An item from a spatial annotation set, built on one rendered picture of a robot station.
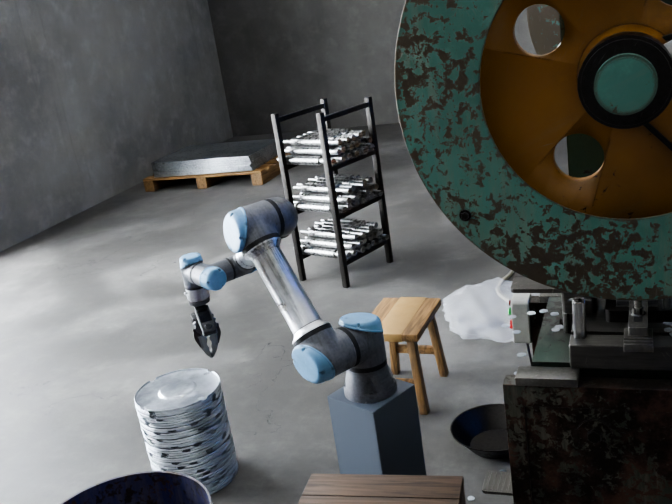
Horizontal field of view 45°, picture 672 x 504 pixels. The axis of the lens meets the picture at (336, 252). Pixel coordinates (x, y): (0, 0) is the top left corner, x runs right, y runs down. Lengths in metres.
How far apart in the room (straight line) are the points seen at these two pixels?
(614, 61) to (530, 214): 0.32
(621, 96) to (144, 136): 7.11
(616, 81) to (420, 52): 0.35
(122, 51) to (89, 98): 0.73
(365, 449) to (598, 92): 1.29
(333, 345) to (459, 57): 0.94
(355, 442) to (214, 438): 0.62
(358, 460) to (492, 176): 1.11
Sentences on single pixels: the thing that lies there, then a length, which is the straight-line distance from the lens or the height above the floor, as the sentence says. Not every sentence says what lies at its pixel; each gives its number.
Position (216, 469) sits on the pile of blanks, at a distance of 2.86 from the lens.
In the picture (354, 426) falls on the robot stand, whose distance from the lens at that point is 2.34.
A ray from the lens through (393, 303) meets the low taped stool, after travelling 3.24.
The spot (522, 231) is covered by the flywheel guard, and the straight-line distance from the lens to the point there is 1.58.
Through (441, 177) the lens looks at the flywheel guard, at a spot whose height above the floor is 1.18.
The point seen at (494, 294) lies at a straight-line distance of 3.60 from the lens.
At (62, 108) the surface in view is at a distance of 7.37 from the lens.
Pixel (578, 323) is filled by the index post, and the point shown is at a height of 0.74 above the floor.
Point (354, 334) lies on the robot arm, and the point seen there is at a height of 0.66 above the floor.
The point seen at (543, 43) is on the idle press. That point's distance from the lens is 3.32.
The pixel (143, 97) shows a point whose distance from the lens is 8.35.
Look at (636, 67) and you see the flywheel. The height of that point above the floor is 1.36.
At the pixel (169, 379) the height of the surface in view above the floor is 0.34.
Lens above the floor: 1.56
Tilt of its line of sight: 18 degrees down
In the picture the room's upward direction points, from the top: 9 degrees counter-clockwise
